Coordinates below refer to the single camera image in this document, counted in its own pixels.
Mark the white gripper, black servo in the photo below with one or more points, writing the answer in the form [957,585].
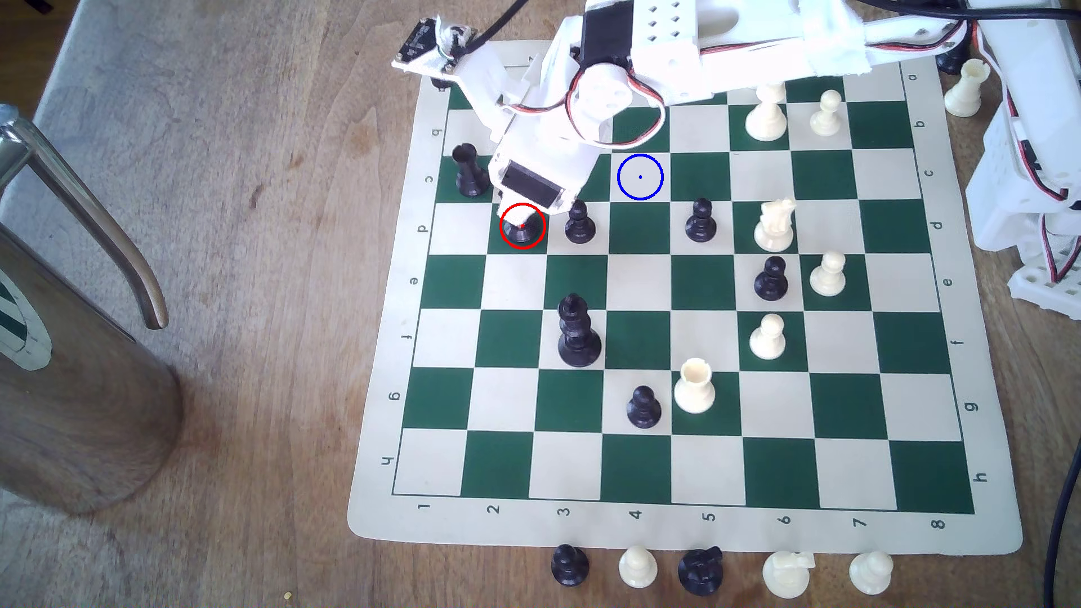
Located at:
[528,183]

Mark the black knight chess piece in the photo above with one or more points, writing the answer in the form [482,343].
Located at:
[522,232]
[701,572]

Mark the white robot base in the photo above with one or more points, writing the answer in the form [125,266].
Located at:
[1013,169]

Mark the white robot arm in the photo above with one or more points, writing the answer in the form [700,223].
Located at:
[743,42]

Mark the black rook chess piece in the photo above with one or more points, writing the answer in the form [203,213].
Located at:
[469,173]

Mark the black pawn chess piece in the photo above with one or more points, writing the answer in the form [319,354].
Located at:
[643,409]
[579,224]
[700,221]
[570,566]
[770,280]

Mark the green and white chess mat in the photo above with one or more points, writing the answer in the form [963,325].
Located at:
[633,279]

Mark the tall black king chess piece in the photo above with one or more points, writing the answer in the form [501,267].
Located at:
[578,334]

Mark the tall white bishop chess piece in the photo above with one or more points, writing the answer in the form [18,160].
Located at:
[766,118]

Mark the white knight chess piece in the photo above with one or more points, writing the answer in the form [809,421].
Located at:
[774,226]
[787,574]

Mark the white rook chess piece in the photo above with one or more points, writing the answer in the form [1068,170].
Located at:
[694,387]
[968,89]

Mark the white pawn chess piece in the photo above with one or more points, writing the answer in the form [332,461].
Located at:
[826,116]
[871,572]
[768,338]
[828,274]
[638,567]

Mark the stainless steel pitcher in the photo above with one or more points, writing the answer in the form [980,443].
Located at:
[76,405]

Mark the small camera on white bracket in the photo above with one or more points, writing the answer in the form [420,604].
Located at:
[422,38]

